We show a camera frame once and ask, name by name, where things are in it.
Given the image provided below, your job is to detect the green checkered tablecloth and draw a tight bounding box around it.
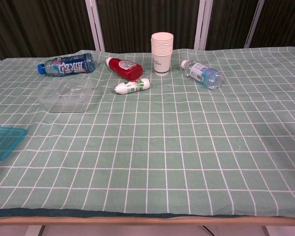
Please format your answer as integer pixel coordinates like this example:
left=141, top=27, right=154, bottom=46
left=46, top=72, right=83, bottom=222
left=0, top=47, right=295, bottom=219

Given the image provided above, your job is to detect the clear plastic water bottle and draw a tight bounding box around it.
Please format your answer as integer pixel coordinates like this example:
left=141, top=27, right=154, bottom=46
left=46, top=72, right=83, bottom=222
left=180, top=59, right=225, bottom=91

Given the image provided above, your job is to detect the stack of white paper cups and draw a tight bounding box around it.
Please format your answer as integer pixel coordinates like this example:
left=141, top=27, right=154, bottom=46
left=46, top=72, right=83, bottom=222
left=150, top=31, right=175, bottom=77

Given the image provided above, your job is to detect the clear plastic container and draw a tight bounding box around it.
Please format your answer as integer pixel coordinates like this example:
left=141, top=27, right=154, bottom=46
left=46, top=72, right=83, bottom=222
left=38, top=79, right=93, bottom=114

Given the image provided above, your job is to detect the translucent blue plastic lid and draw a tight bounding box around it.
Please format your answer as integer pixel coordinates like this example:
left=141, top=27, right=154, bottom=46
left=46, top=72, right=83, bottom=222
left=0, top=125, right=29, bottom=164

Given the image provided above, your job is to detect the red ketchup squeeze bottle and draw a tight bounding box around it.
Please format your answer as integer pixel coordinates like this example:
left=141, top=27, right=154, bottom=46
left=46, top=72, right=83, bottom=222
left=105, top=57, right=144, bottom=81

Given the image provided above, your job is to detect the blue label sports drink bottle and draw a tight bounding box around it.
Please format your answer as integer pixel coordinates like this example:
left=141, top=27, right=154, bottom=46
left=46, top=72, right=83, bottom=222
left=37, top=53, right=98, bottom=77

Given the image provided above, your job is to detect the small white green bottle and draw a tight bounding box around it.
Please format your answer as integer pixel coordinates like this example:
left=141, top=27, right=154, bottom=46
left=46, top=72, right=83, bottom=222
left=113, top=77, right=151, bottom=95

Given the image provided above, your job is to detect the wooden table edge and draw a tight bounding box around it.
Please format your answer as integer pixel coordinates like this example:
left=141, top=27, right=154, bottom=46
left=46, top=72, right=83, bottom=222
left=0, top=215, right=295, bottom=227

